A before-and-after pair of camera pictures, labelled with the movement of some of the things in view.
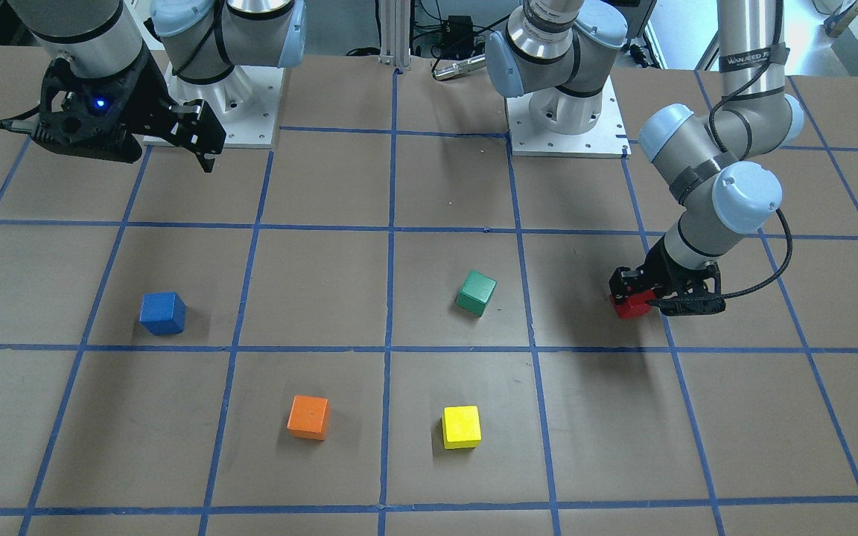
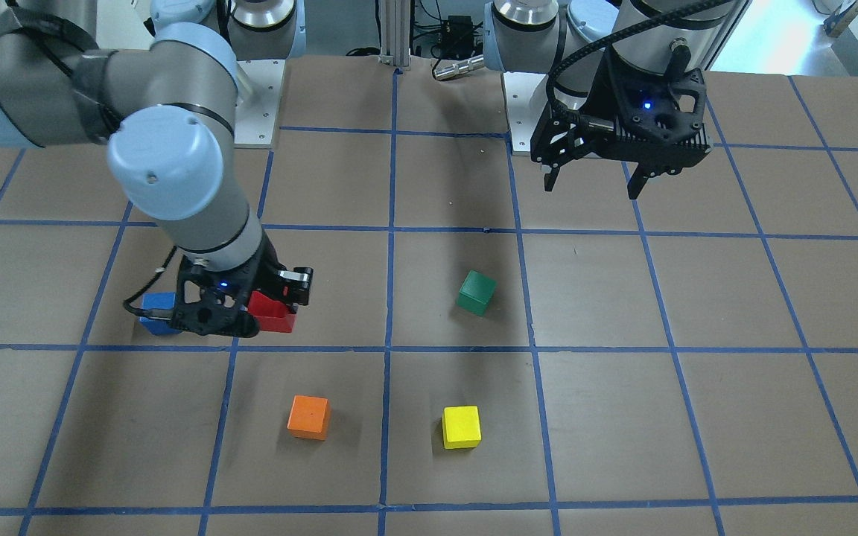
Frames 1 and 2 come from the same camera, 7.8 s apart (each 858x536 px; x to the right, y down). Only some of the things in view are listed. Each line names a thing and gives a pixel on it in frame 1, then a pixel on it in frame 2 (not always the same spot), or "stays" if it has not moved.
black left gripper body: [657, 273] to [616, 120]
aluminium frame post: [395, 33] stays
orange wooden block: [309, 417] stays
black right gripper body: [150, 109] to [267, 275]
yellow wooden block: [461, 426] stays
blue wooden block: [163, 313] stays
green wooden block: [476, 292] stays
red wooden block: [634, 306] to [272, 315]
